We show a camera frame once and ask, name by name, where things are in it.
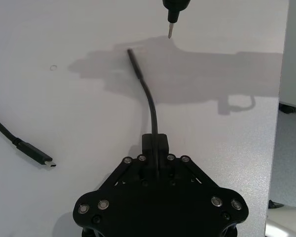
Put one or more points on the dark caster wheel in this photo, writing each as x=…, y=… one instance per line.
x=287, y=108

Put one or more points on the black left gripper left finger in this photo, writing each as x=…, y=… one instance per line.
x=135, y=172

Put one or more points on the pale grey rounded base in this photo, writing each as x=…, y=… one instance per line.
x=288, y=222

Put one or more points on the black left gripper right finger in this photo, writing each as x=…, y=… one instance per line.
x=180, y=172

